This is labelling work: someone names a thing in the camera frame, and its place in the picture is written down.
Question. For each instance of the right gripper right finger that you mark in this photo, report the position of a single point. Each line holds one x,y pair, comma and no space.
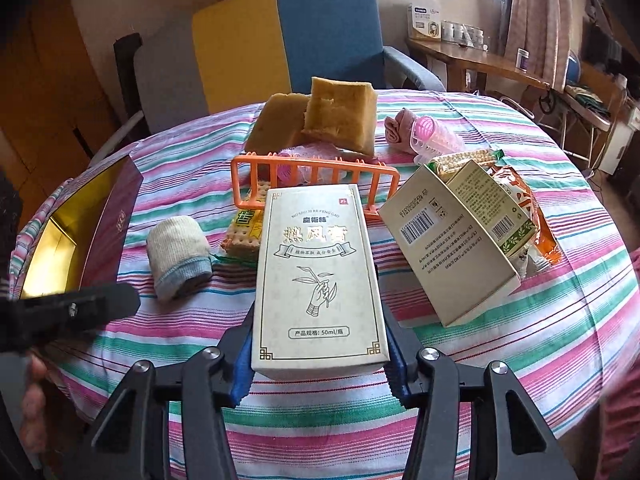
509,437

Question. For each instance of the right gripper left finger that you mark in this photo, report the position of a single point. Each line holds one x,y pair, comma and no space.
130,437

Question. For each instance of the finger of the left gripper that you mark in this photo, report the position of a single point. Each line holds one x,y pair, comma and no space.
35,321

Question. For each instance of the cream herbal medicine box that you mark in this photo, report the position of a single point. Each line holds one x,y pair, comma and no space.
318,310

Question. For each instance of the person left hand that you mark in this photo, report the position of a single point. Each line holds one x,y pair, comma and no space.
34,427

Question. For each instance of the rolled beige sock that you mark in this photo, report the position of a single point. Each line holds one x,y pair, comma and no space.
179,257

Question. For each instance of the striped tablecloth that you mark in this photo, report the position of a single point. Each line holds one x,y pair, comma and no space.
567,333

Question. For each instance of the cream barcode box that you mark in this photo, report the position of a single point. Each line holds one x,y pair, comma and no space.
459,237

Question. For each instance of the cracker packet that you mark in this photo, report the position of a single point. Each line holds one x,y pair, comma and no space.
242,239
446,166

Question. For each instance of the orange plastic rack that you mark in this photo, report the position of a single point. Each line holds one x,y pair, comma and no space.
287,171

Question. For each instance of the yellow sponge block left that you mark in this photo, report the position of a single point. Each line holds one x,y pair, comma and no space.
279,125

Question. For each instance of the yellow sponge block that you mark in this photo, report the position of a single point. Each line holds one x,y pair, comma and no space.
342,113
279,125

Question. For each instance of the pink rolled cloth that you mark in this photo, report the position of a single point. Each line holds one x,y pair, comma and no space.
398,130

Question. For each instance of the blue yellow armchair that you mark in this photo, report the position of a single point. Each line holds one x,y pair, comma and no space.
240,52

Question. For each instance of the yellow sponge block right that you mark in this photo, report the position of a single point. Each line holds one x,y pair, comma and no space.
342,113

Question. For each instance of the wooden side desk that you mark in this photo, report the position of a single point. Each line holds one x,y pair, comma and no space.
459,60

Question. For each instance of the white carton on desk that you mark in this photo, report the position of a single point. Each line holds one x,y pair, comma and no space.
424,20

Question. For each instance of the curtain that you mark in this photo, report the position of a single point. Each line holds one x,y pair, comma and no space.
542,28

